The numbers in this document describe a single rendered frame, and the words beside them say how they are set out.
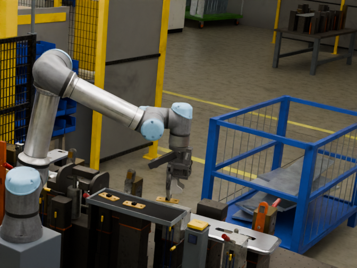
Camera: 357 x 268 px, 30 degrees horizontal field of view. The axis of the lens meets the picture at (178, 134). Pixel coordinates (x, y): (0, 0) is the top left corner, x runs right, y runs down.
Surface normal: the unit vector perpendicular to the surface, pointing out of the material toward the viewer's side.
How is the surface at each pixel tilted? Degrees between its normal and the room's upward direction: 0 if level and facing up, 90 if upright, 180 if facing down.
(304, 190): 90
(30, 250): 90
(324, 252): 0
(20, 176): 7
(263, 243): 0
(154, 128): 90
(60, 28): 90
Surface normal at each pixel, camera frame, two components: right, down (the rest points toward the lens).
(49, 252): 0.83, 0.23
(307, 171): -0.57, 0.18
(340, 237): 0.09, -0.95
